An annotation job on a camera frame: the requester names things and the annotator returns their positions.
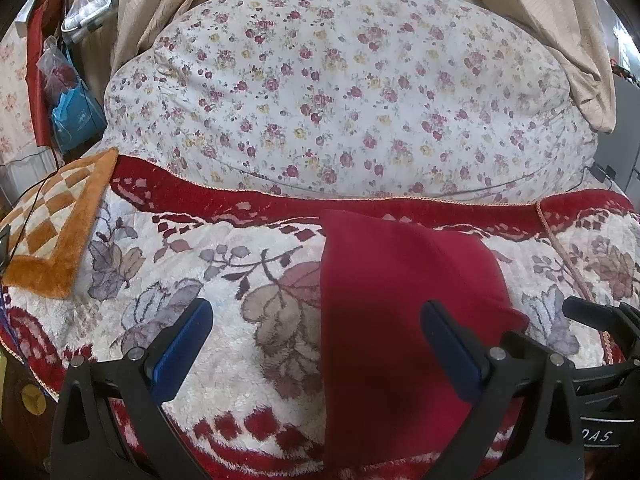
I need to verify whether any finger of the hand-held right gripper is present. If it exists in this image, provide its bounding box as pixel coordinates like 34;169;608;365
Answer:
570;357;640;397
562;296;640;342

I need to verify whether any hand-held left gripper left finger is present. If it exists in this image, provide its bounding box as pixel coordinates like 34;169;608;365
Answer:
50;297;215;480

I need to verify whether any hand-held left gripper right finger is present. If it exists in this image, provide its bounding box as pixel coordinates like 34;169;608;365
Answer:
421;300;588;480

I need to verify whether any red garment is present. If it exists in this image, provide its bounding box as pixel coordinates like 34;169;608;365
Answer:
319;209;531;476

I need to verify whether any red and white plush blanket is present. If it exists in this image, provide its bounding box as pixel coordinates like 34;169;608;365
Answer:
0;154;640;480

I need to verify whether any orange checkered plush mat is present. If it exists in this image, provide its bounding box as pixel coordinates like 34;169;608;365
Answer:
0;147;120;301

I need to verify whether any brown wooden furniture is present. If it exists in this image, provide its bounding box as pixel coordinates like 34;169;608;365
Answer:
0;350;66;480

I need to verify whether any grey cabinet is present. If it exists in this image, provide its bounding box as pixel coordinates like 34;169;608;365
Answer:
595;80;640;196

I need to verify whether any blue bag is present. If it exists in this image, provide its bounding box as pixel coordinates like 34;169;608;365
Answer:
50;77;108;153

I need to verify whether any beige curtain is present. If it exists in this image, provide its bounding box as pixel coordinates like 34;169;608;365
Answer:
110;0;226;81
462;0;616;133

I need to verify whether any floral quilt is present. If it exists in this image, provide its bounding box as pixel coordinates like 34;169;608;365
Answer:
102;0;601;201

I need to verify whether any pale floral sheet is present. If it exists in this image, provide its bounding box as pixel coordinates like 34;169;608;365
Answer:
0;30;56;166

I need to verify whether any plastic bag with red contents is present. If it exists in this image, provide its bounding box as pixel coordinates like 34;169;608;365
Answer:
37;35;81;106

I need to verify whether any red hanging cloth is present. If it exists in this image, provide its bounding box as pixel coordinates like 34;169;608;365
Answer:
25;0;66;146

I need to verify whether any clear plastic bag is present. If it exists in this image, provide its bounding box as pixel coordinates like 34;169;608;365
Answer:
62;0;113;43

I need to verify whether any grey cable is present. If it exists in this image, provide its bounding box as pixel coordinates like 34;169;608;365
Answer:
435;170;601;201

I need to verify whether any black cable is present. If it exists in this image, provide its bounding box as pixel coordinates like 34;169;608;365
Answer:
0;145;66;281

